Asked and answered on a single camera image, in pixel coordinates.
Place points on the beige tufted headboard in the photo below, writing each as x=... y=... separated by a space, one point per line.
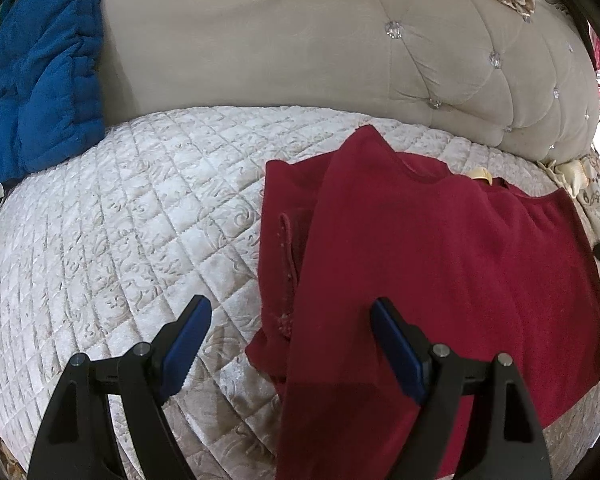
x=280 y=35

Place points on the cream quilted bedspread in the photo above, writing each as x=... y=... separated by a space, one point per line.
x=130 y=235

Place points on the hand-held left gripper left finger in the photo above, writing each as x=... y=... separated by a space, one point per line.
x=185 y=345

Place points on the red sweater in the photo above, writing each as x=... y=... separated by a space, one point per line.
x=430 y=260

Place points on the blue quilted blanket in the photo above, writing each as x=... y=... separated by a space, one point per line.
x=40 y=85

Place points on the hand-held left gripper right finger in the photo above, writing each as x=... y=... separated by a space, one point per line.
x=397 y=350

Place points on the cream crumpled cloth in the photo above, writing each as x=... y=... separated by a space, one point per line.
x=572 y=175

